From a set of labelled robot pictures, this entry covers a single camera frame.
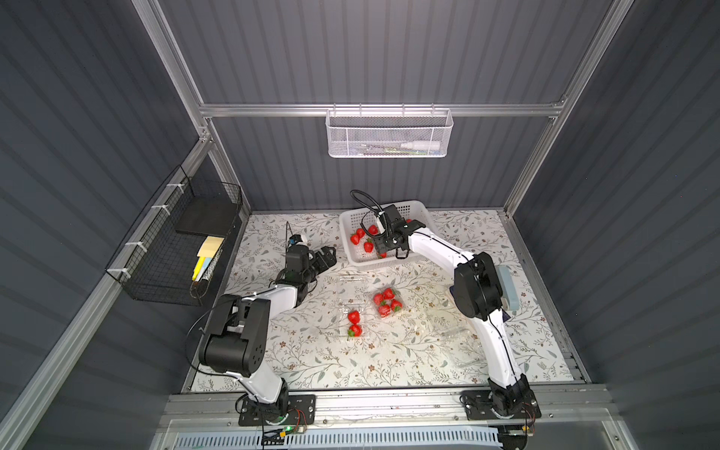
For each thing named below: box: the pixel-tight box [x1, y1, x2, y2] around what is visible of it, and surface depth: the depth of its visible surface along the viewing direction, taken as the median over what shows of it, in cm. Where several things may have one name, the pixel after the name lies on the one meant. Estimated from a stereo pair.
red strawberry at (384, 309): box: [378, 300, 391, 318], surface depth 91 cm
